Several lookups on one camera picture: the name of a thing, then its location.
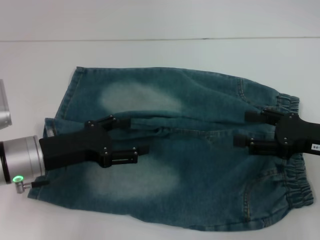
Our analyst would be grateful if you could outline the blue denim shorts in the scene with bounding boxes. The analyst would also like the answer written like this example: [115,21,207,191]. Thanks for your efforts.
[26,66,315,232]

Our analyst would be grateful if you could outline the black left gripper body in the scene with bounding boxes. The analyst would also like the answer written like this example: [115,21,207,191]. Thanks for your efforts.
[39,120,113,172]

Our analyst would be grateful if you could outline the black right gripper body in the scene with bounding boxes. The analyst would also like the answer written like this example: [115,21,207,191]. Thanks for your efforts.
[274,112,320,160]

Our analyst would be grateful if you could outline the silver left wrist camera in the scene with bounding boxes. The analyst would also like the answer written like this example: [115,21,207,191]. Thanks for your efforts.
[0,79,13,130]

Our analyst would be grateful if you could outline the left arm connector cable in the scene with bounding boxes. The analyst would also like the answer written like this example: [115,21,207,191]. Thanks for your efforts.
[15,180,50,194]

